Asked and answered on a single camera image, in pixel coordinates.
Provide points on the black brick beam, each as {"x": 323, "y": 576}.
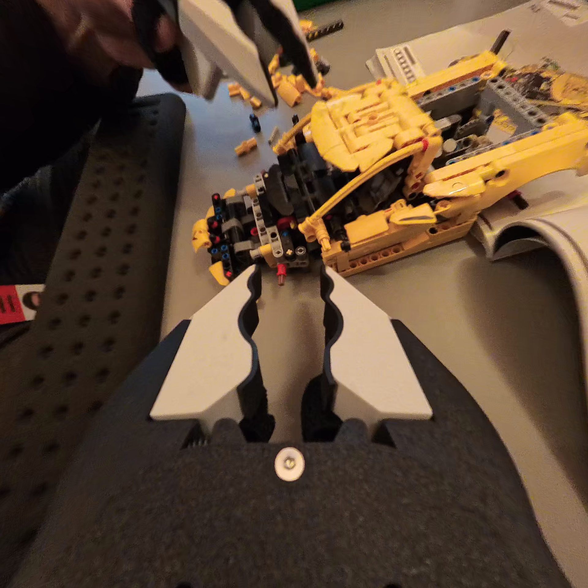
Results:
{"x": 326, "y": 28}

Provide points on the small black pin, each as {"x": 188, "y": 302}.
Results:
{"x": 255, "y": 122}

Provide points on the person's left hand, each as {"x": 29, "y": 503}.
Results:
{"x": 101, "y": 27}

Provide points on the small red object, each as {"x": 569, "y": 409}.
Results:
{"x": 11, "y": 305}

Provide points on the short yellow brick beam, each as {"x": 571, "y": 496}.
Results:
{"x": 246, "y": 147}

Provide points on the green plastic bin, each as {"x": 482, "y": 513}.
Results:
{"x": 317, "y": 3}

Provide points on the yellow toy brick car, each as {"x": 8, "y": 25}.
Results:
{"x": 367, "y": 124}

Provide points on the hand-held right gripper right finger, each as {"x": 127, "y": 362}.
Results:
{"x": 381, "y": 367}

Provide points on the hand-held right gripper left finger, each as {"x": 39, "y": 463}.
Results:
{"x": 202, "y": 367}

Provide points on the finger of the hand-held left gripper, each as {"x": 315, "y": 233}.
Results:
{"x": 287, "y": 27}
{"x": 220, "y": 36}

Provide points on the open instruction booklet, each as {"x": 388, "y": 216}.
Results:
{"x": 565, "y": 257}

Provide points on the grey desk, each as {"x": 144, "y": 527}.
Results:
{"x": 413, "y": 321}

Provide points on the pile of yellow brick parts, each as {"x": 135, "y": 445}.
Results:
{"x": 289, "y": 89}

